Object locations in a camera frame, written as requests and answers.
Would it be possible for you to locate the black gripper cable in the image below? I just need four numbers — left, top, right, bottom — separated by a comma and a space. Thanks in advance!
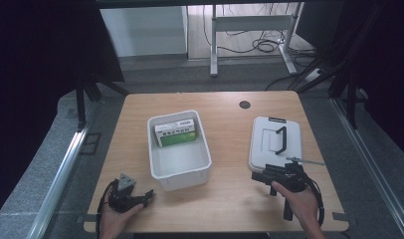
96, 178, 120, 239
302, 176, 326, 227

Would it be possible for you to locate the person's right hand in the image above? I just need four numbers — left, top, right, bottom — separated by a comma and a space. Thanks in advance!
271, 180, 326, 239

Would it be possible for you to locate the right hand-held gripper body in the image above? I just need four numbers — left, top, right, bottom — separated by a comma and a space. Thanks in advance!
269, 156, 325, 222

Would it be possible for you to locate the grey lidded case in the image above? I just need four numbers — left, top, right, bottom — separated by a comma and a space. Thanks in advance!
248, 116, 303, 174

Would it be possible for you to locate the black metal stand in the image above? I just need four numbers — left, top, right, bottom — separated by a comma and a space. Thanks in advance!
328, 59, 368, 130

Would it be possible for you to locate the white cabinet panel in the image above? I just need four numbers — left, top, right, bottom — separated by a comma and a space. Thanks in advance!
100, 5, 189, 58

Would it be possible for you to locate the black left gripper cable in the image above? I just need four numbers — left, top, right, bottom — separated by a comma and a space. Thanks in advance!
96, 178, 120, 239

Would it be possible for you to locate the black square floor bracket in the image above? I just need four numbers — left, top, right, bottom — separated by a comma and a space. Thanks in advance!
78, 131, 102, 156

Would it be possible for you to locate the white metal desk frame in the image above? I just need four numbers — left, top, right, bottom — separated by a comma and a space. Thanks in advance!
209, 2, 304, 79

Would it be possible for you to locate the black coiled floor cable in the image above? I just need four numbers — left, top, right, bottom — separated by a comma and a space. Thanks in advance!
252, 37, 282, 54

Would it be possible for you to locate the person's left hand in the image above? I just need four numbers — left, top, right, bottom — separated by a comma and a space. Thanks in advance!
99, 202, 145, 239

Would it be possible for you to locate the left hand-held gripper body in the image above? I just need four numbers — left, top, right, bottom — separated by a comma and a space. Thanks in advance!
107, 171, 147, 214

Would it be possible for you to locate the black tripod stand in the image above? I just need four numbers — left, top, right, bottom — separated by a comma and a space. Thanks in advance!
75, 71, 130, 131

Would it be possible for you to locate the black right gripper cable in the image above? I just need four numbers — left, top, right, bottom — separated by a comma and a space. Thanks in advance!
302, 176, 326, 227

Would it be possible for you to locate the green and white carton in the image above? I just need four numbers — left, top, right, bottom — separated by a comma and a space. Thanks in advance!
153, 118, 198, 148

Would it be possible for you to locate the white plastic bin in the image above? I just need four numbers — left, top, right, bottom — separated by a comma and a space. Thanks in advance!
146, 110, 214, 193

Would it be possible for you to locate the dark curtain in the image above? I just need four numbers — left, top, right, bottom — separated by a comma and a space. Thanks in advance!
296, 0, 404, 160
0, 0, 125, 220

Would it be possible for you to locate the aluminium floor rail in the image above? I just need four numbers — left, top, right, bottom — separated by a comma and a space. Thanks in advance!
25, 123, 91, 239
330, 97, 404, 232

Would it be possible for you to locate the white power strip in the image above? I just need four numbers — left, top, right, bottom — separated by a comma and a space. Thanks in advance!
303, 67, 324, 83

